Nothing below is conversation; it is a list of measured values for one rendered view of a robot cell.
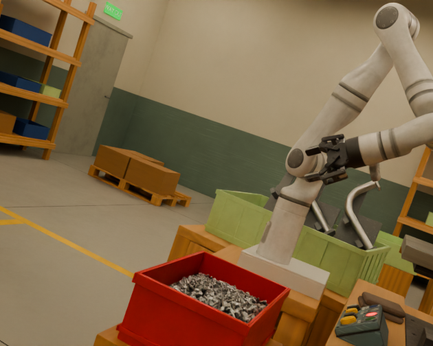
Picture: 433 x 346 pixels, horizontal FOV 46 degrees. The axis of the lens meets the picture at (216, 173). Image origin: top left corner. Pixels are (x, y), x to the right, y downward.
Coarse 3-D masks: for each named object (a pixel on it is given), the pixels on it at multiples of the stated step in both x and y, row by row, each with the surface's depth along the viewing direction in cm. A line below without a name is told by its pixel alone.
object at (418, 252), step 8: (408, 240) 70; (416, 240) 74; (400, 248) 78; (408, 248) 64; (416, 248) 64; (424, 248) 67; (432, 248) 71; (408, 256) 63; (416, 256) 63; (424, 256) 63; (432, 256) 63; (416, 264) 64; (424, 264) 63; (432, 264) 62; (416, 272) 64; (424, 272) 64; (432, 272) 63
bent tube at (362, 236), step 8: (368, 184) 197; (376, 184) 196; (352, 192) 198; (360, 192) 197; (352, 200) 197; (344, 208) 197; (352, 208) 197; (352, 216) 194; (352, 224) 194; (360, 224) 194; (360, 232) 192; (360, 240) 192; (368, 240) 190; (368, 248) 189
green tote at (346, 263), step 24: (216, 192) 198; (240, 192) 214; (216, 216) 197; (240, 216) 192; (264, 216) 188; (240, 240) 191; (312, 240) 178; (336, 240) 173; (312, 264) 177; (336, 264) 173; (360, 264) 169; (336, 288) 172
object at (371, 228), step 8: (360, 200) 200; (344, 216) 200; (360, 216) 198; (344, 224) 199; (368, 224) 196; (376, 224) 196; (336, 232) 199; (344, 232) 198; (352, 232) 197; (368, 232) 196; (376, 232) 195; (344, 240) 197; (352, 240) 196
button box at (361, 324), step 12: (360, 312) 101; (348, 324) 93; (360, 324) 92; (372, 324) 91; (384, 324) 100; (336, 336) 93; (348, 336) 92; (360, 336) 91; (372, 336) 91; (384, 336) 94
